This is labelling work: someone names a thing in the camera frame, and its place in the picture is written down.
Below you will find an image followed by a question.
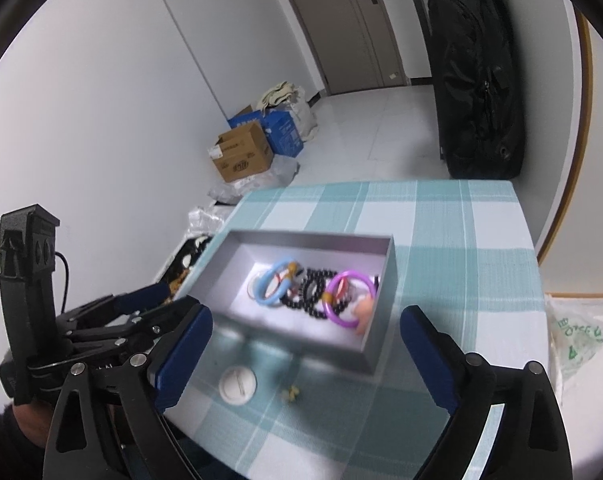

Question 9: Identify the white round jar lid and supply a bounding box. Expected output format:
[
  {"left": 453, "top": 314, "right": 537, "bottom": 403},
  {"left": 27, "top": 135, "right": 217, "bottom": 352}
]
[{"left": 218, "top": 366, "right": 257, "bottom": 406}]

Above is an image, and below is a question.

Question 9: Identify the black bead bracelet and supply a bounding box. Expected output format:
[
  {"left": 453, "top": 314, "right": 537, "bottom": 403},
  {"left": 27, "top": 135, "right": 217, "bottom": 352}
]
[
  {"left": 300, "top": 268, "right": 339, "bottom": 306},
  {"left": 280, "top": 288, "right": 358, "bottom": 322}
]

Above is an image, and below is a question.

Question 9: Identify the blue bangle with charm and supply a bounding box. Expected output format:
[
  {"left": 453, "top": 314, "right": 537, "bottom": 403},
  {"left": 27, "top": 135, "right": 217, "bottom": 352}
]
[{"left": 253, "top": 258, "right": 298, "bottom": 307}]

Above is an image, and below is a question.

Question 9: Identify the purple bangle with charm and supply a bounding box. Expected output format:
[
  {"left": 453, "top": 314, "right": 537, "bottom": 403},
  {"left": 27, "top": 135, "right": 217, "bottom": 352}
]
[{"left": 321, "top": 270, "right": 377, "bottom": 335}]

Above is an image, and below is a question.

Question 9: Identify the grey cardboard jewelry box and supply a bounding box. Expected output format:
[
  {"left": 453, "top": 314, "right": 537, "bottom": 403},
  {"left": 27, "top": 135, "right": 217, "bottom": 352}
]
[{"left": 176, "top": 229, "right": 398, "bottom": 373}]

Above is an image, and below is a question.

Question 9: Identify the person's left hand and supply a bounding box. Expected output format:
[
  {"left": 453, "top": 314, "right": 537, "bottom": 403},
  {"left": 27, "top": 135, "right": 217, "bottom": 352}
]
[{"left": 12, "top": 401, "right": 54, "bottom": 448}]

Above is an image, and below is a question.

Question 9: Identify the black white slipper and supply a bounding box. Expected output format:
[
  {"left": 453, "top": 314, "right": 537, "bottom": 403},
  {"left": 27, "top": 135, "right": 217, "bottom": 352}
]
[{"left": 181, "top": 234, "right": 213, "bottom": 268}]

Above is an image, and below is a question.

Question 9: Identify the silver plastic mailer bag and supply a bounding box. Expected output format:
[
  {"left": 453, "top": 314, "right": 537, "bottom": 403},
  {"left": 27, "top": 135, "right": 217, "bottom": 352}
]
[{"left": 187, "top": 205, "right": 234, "bottom": 237}]

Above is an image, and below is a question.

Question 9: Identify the white green plastic bag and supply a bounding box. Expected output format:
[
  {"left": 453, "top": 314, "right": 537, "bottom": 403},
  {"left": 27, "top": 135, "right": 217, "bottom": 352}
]
[{"left": 544, "top": 294, "right": 603, "bottom": 403}]

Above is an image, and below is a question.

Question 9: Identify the small yellow charm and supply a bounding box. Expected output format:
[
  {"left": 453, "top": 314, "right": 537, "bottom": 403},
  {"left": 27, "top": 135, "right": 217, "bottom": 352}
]
[{"left": 282, "top": 385, "right": 300, "bottom": 403}]

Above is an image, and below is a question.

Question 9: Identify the brown cardboard box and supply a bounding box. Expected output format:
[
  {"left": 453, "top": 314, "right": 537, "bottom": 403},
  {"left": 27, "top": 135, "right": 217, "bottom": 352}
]
[{"left": 208, "top": 122, "right": 274, "bottom": 183}]

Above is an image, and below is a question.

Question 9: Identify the grey plastic mailer bag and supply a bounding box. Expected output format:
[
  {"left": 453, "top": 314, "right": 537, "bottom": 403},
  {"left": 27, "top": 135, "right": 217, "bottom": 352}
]
[{"left": 208, "top": 155, "right": 300, "bottom": 205}]

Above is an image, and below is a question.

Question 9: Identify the teal plaid tablecloth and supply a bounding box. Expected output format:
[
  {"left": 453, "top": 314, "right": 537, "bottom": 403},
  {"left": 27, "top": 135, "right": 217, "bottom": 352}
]
[{"left": 160, "top": 179, "right": 553, "bottom": 480}]

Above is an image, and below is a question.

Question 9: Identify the blue cardboard box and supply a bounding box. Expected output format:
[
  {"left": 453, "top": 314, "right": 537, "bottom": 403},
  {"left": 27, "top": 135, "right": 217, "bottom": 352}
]
[{"left": 228, "top": 108, "right": 303, "bottom": 157}]

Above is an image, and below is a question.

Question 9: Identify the white sack with cloth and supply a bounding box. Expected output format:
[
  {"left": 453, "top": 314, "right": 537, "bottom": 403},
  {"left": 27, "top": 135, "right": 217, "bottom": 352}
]
[{"left": 257, "top": 81, "right": 318, "bottom": 142}]

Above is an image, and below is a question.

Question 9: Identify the grey room door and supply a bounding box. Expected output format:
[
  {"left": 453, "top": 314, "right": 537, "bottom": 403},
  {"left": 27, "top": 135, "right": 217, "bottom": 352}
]
[{"left": 290, "top": 0, "right": 407, "bottom": 94}]

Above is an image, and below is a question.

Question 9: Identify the black backpack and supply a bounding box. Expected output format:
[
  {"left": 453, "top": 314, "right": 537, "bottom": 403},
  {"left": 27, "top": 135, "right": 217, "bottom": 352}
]
[{"left": 428, "top": 0, "right": 526, "bottom": 180}]

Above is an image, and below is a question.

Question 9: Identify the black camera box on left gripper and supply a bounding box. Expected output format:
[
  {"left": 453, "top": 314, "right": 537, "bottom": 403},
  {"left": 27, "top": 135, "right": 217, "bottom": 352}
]
[{"left": 0, "top": 204, "right": 60, "bottom": 362}]

